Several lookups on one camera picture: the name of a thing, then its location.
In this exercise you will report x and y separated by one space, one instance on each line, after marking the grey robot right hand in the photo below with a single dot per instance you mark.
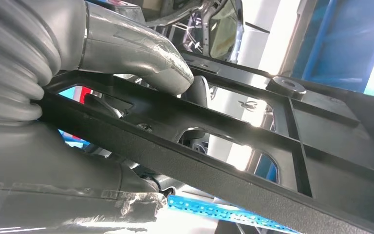
45 181

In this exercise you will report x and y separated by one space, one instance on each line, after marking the blue steel shelf rack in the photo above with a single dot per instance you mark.
345 38
222 213

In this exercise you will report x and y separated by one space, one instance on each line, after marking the red barrier belt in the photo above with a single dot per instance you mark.
85 95

